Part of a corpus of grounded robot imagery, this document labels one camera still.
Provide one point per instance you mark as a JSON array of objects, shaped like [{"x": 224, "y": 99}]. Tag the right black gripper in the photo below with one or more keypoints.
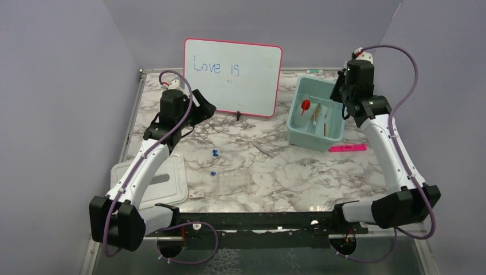
[{"x": 340, "y": 78}]

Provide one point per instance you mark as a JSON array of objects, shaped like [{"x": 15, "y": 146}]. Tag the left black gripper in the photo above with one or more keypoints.
[{"x": 204, "y": 111}]

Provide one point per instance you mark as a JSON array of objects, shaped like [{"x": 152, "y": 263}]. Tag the red capped squeeze bottle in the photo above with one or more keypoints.
[{"x": 305, "y": 105}]

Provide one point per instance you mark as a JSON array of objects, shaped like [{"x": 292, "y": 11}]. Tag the metal crucible tongs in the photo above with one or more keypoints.
[{"x": 312, "y": 125}]

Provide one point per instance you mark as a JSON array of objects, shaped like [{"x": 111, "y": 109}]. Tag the small clear glass flask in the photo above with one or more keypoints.
[{"x": 300, "y": 121}]

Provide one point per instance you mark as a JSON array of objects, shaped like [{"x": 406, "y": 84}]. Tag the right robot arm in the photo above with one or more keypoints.
[{"x": 409, "y": 198}]

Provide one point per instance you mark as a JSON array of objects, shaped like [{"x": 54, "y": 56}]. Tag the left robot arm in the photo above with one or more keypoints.
[{"x": 116, "y": 219}]

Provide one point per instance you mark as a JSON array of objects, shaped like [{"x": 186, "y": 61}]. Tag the teal plastic bin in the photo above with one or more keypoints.
[{"x": 317, "y": 91}]

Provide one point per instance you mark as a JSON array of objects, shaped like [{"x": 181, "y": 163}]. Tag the pink framed whiteboard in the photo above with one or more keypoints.
[{"x": 234, "y": 76}]

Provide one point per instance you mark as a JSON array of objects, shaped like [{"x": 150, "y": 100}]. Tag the pink highlighter marker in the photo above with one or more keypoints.
[{"x": 348, "y": 148}]

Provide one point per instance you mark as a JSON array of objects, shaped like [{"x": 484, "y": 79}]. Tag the clear plastic test tube rack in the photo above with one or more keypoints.
[{"x": 229, "y": 184}]

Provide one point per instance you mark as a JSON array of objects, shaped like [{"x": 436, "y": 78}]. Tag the small white label card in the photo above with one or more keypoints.
[{"x": 196, "y": 194}]

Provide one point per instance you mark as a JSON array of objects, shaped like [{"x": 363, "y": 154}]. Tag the white plastic container lid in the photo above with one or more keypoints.
[{"x": 160, "y": 178}]

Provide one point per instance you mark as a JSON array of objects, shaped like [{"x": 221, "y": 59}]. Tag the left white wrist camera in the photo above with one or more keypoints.
[{"x": 176, "y": 84}]

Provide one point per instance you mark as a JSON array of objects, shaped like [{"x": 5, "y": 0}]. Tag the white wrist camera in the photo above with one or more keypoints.
[
  {"x": 361, "y": 54},
  {"x": 176, "y": 84}
]

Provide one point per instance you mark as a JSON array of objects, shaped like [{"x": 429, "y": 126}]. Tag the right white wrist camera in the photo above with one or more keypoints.
[{"x": 361, "y": 54}]

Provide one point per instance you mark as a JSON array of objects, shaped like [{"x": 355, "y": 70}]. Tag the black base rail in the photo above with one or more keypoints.
[{"x": 258, "y": 230}]

